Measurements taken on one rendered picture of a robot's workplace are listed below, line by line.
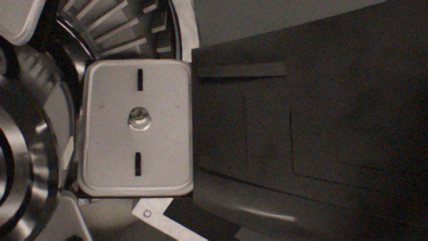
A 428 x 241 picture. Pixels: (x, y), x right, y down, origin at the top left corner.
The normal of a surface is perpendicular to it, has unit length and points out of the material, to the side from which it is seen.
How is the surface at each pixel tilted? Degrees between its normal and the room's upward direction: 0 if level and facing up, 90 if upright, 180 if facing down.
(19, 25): 41
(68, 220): 60
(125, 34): 49
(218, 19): 90
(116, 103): 7
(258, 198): 14
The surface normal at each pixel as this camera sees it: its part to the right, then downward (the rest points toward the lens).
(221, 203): 0.06, -0.32
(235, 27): 0.13, 0.84
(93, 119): 0.04, -0.53
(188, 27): 0.04, 0.31
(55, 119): 0.94, -0.34
